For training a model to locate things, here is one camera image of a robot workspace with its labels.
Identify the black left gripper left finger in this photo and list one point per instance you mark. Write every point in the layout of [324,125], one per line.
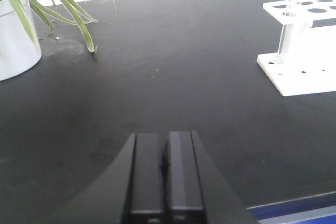
[128,191]

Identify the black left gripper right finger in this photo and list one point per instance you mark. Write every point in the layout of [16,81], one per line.
[194,190]

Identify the short transparent test tube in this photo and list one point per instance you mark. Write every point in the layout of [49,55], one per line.
[290,33]

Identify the white test tube rack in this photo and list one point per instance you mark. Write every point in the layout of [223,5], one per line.
[311,66]

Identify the white plant pot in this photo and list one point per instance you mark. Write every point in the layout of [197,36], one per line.
[18,52]

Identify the green spider plant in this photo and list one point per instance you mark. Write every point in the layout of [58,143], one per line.
[67,11]

